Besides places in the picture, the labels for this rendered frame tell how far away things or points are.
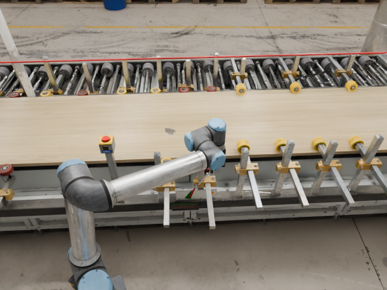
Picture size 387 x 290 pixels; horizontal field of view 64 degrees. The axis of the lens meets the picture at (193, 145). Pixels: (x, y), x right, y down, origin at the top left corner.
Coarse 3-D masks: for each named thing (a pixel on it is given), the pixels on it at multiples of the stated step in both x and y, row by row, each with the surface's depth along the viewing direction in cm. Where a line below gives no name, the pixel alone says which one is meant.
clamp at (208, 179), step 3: (207, 177) 190; (210, 177) 190; (195, 180) 188; (204, 180) 188; (207, 180) 188; (210, 180) 188; (213, 180) 188; (195, 183) 188; (201, 183) 188; (204, 183) 188; (210, 183) 188; (213, 183) 188; (201, 186) 190; (204, 186) 190; (213, 186) 191
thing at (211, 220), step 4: (208, 184) 187; (208, 188) 185; (208, 192) 183; (208, 196) 180; (208, 200) 178; (212, 200) 178; (208, 204) 176; (212, 204) 176; (208, 208) 174; (212, 208) 174; (208, 212) 172; (212, 212) 172; (208, 216) 171; (212, 216) 170; (208, 220) 172; (212, 220) 168; (212, 224) 166; (212, 228) 167
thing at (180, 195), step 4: (176, 192) 193; (180, 192) 193; (184, 192) 193; (188, 192) 193; (196, 192) 194; (200, 192) 194; (204, 192) 194; (216, 192) 195; (176, 196) 195; (180, 196) 195; (184, 196) 196; (192, 196) 196; (196, 196) 196; (200, 196) 197; (204, 196) 197; (212, 196) 197; (216, 196) 197; (176, 200) 198
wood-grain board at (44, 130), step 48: (96, 96) 250; (144, 96) 250; (192, 96) 250; (240, 96) 250; (288, 96) 250; (336, 96) 250; (384, 96) 250; (0, 144) 208; (48, 144) 208; (96, 144) 208; (144, 144) 208; (384, 144) 208
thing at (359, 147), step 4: (356, 144) 199; (360, 144) 198; (356, 148) 200; (360, 148) 196; (364, 148) 196; (360, 152) 196; (364, 152) 193; (372, 168) 185; (376, 168) 183; (372, 172) 185; (376, 172) 181; (380, 172) 181; (376, 176) 181; (380, 176) 179; (380, 180) 177; (384, 180) 176; (380, 184) 178; (384, 184) 174; (384, 188) 174
